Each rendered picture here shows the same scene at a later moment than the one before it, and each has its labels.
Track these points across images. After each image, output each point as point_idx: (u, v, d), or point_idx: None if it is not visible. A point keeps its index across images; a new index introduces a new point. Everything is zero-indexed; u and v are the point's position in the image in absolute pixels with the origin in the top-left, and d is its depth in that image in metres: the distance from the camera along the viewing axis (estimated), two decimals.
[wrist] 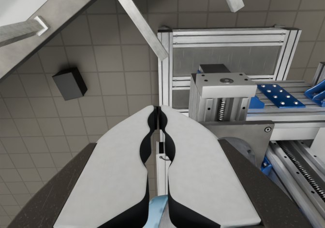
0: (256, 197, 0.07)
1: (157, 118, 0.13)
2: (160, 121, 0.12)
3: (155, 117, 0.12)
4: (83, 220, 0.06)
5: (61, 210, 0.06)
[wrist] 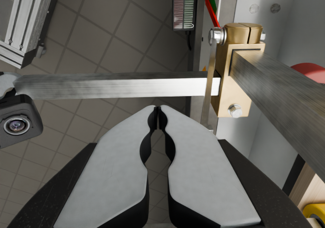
0: (256, 197, 0.07)
1: (157, 118, 0.13)
2: (160, 121, 0.12)
3: (155, 117, 0.12)
4: (83, 220, 0.06)
5: (61, 210, 0.06)
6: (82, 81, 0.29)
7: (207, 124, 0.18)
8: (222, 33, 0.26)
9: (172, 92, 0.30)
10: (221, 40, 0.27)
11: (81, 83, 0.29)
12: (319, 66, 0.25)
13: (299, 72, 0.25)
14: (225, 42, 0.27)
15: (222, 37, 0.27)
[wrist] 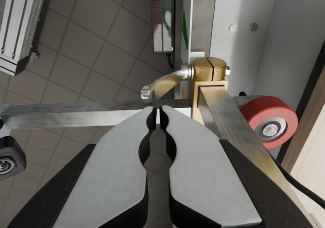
0: (257, 198, 0.07)
1: (155, 119, 0.13)
2: (161, 121, 0.12)
3: (154, 118, 0.12)
4: (82, 220, 0.06)
5: (60, 212, 0.06)
6: (64, 113, 0.31)
7: (162, 87, 0.15)
8: (189, 66, 0.29)
9: None
10: (190, 72, 0.29)
11: (63, 114, 0.31)
12: (277, 101, 0.28)
13: (258, 106, 0.28)
14: (193, 73, 0.29)
15: (191, 71, 0.29)
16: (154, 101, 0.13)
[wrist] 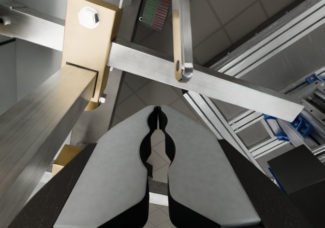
0: (256, 197, 0.07)
1: (157, 118, 0.13)
2: (160, 121, 0.12)
3: (155, 117, 0.12)
4: (83, 220, 0.06)
5: (61, 210, 0.06)
6: None
7: (175, 21, 0.11)
8: None
9: None
10: None
11: None
12: None
13: None
14: None
15: None
16: (180, 62, 0.10)
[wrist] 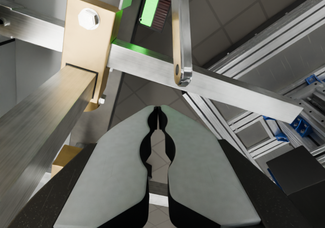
0: (256, 197, 0.07)
1: (157, 118, 0.13)
2: (160, 121, 0.12)
3: (155, 117, 0.12)
4: (83, 220, 0.06)
5: (61, 210, 0.06)
6: None
7: (175, 25, 0.11)
8: None
9: None
10: None
11: None
12: None
13: None
14: None
15: None
16: (180, 66, 0.10)
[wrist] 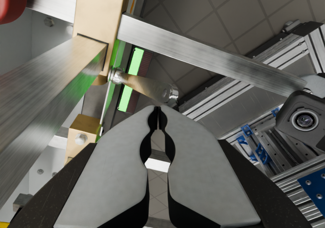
0: (256, 197, 0.07)
1: (157, 118, 0.13)
2: (160, 121, 0.12)
3: (155, 117, 0.12)
4: (83, 220, 0.06)
5: (61, 210, 0.06)
6: (235, 78, 0.28)
7: (151, 88, 0.15)
8: (110, 79, 0.28)
9: (152, 32, 0.24)
10: (112, 74, 0.28)
11: (239, 77, 0.28)
12: None
13: None
14: (109, 72, 0.27)
15: (110, 74, 0.28)
16: (166, 85, 0.13)
